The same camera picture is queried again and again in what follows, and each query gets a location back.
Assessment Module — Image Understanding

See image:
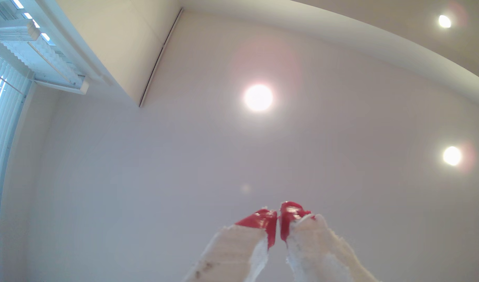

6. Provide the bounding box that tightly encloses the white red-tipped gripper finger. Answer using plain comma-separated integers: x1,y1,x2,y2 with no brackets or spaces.
182,208,278,282
280,201,381,282

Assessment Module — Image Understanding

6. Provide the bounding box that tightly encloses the white slatted window blind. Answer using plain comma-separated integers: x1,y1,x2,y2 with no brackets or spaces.
0,47,33,219

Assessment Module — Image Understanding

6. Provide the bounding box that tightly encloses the white pleated window blind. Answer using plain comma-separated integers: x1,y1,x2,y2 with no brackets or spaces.
0,0,91,95

